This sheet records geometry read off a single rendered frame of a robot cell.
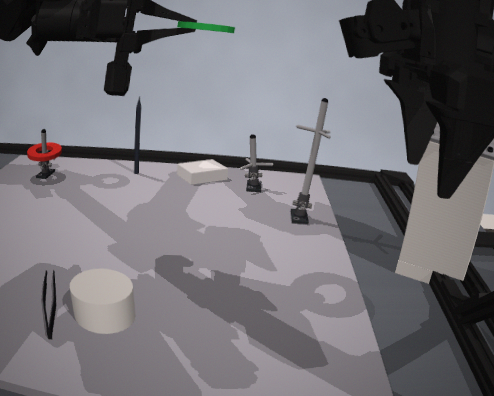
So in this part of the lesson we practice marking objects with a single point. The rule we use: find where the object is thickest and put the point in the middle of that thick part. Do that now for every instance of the grey post with crossbar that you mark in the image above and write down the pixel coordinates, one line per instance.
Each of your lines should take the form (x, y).
(299, 215)

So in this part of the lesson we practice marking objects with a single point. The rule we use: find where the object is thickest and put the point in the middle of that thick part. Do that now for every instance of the green split ring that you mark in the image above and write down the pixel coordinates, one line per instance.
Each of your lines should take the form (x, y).
(204, 26)

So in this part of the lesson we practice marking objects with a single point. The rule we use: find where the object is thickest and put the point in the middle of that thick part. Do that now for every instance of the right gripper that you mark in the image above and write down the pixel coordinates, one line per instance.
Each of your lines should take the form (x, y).
(466, 90)

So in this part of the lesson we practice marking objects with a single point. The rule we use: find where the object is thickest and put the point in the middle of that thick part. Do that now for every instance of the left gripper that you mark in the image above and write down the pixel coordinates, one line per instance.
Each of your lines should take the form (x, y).
(129, 42)

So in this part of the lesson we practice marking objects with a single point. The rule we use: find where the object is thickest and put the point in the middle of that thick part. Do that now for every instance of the red ring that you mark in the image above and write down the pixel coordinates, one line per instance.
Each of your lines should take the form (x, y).
(55, 148)

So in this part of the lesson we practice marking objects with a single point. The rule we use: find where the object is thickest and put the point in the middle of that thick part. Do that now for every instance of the grey post with black foot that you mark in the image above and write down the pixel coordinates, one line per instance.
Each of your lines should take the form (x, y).
(46, 172)

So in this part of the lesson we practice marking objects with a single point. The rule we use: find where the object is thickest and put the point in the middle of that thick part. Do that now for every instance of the beige cylinder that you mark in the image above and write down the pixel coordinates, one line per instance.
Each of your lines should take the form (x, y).
(103, 300)

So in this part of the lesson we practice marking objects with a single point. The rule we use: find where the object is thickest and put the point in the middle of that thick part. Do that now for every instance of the black tweezers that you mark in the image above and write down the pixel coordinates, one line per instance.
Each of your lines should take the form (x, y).
(51, 324)

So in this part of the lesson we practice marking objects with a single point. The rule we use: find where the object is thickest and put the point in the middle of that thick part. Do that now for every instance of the white rectangular block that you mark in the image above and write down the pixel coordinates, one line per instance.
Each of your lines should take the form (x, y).
(202, 171)

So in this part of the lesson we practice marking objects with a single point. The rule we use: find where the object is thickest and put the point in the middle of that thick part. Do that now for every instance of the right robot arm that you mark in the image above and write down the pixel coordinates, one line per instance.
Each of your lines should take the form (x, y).
(403, 28)

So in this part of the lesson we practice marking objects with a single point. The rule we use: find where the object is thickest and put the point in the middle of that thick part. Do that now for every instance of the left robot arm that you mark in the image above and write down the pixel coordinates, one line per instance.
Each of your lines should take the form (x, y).
(50, 20)

